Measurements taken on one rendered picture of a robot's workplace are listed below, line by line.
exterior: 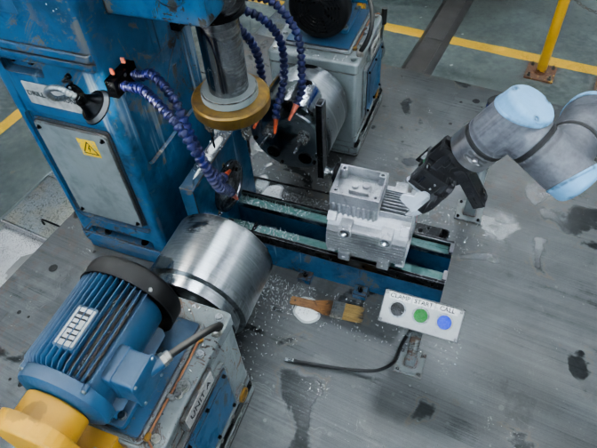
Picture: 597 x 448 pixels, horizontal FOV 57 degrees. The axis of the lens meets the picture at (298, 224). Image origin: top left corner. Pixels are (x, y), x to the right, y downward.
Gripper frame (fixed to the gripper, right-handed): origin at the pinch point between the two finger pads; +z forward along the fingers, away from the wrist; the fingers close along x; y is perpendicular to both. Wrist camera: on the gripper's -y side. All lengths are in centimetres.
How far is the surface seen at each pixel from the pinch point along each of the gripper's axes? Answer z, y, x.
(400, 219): 8.4, -1.2, -2.4
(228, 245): 19.5, 30.2, 21.7
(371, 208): 9.2, 6.1, -1.0
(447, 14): 113, -31, -282
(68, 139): 32, 74, 12
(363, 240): 16.1, 2.7, 2.9
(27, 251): 142, 89, 0
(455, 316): 1.1, -16.6, 18.7
